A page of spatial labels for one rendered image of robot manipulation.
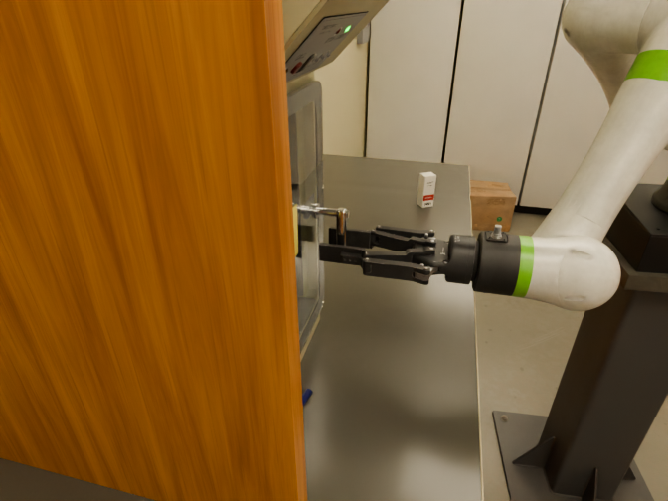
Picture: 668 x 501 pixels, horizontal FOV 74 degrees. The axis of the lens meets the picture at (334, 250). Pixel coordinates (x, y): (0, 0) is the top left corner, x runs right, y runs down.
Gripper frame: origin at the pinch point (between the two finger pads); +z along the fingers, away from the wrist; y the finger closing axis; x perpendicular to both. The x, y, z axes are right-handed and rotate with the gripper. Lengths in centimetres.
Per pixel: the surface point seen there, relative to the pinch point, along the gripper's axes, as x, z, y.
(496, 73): 10, -43, -284
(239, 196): -22.5, -0.4, 34.7
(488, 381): 114, -46, -95
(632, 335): 42, -68, -45
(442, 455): 20.5, -18.9, 19.4
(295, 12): -33.7, -2.4, 26.8
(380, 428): 20.4, -9.7, 17.1
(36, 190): -21.3, 17.4, 34.7
